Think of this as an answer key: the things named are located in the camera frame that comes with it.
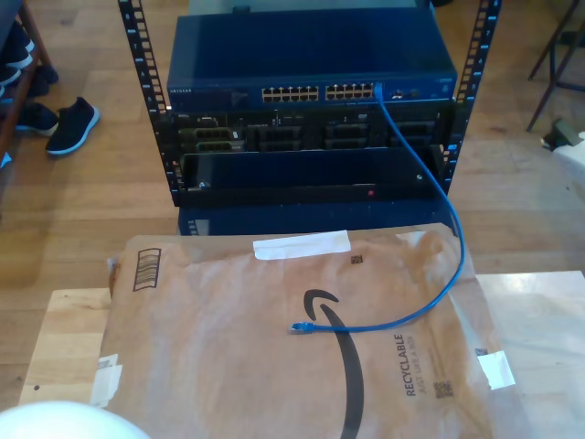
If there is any brown paper mailer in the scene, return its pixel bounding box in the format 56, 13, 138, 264
99, 222, 534, 439

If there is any black rack server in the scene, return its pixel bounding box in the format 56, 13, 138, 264
154, 107, 458, 155

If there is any dark metal chair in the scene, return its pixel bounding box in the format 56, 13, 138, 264
525, 0, 585, 134

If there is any white tape strip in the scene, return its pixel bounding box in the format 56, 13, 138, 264
252, 230, 352, 262

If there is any blue network cable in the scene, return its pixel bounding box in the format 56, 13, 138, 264
286, 80, 466, 337

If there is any dark blue rack unit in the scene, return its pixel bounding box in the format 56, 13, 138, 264
176, 198, 458, 238

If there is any blue network switch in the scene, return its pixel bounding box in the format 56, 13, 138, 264
166, 8, 458, 112

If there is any white paper label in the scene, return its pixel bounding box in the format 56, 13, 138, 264
89, 352, 124, 409
474, 349, 517, 391

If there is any dark sneaker white sole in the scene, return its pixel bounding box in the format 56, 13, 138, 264
15, 102, 60, 137
0, 63, 23, 89
2, 20, 37, 70
45, 95, 101, 157

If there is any black perforated rack post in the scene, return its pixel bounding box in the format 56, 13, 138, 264
117, 0, 183, 207
437, 0, 503, 184

